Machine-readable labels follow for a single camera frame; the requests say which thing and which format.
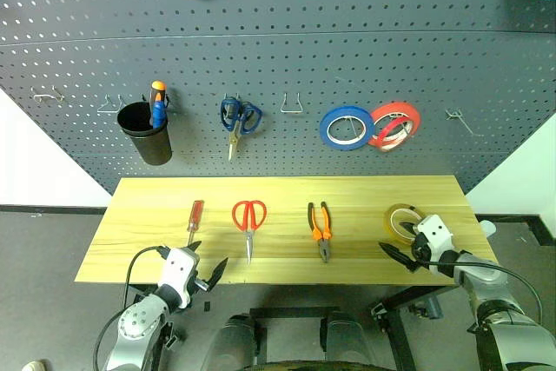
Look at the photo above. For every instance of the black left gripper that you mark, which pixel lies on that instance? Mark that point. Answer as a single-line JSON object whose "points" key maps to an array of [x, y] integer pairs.
{"points": [[200, 286]]}

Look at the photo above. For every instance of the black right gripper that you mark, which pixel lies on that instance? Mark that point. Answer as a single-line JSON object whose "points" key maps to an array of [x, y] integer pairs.
{"points": [[420, 253]]}

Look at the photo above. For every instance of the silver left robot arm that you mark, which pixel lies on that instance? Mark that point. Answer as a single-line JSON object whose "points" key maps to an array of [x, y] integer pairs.
{"points": [[139, 323]]}

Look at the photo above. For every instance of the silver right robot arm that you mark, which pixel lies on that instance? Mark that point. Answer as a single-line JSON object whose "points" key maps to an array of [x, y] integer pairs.
{"points": [[499, 310]]}

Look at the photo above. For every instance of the yellow clear tape roll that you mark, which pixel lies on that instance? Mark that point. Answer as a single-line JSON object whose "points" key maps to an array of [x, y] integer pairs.
{"points": [[391, 227]]}

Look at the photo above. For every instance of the grey metal fitting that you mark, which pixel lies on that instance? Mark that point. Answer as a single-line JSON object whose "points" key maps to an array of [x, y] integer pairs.
{"points": [[430, 306]]}

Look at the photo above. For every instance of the orange black pliers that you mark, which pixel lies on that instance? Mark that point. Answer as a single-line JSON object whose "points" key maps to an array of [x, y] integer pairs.
{"points": [[320, 232]]}

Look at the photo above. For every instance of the small white plastic piece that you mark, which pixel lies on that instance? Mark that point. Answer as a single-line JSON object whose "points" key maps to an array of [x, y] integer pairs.
{"points": [[488, 227]]}

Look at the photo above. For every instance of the black plastic cup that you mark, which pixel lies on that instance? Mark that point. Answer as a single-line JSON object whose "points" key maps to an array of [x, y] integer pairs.
{"points": [[147, 145]]}

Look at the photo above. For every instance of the black floor skirting strip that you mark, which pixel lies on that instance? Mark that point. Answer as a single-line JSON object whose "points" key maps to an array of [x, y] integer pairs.
{"points": [[532, 225], [52, 209]]}

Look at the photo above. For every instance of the red tape roll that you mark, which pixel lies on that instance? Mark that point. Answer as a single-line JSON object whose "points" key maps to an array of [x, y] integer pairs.
{"points": [[397, 107]]}

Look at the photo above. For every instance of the blue tape roll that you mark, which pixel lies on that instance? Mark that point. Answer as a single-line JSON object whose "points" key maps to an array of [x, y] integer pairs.
{"points": [[326, 130]]}

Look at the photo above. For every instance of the beige round object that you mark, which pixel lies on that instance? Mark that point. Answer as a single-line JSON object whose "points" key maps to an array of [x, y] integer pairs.
{"points": [[35, 366]]}

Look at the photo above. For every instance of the dark grey perforated pegboard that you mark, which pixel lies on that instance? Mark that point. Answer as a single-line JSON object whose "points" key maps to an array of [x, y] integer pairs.
{"points": [[278, 41]]}

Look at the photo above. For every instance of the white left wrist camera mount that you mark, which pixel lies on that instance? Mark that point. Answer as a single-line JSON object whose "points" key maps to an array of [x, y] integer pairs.
{"points": [[178, 271]]}

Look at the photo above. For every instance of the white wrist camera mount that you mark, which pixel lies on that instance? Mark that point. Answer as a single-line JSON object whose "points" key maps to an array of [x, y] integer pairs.
{"points": [[436, 232], [178, 271]]}

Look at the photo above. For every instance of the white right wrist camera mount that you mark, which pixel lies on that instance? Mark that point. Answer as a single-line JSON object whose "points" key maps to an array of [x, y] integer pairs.
{"points": [[436, 232]]}

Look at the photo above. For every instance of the black metal table frame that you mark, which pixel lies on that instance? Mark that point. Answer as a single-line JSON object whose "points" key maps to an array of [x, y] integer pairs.
{"points": [[401, 301]]}

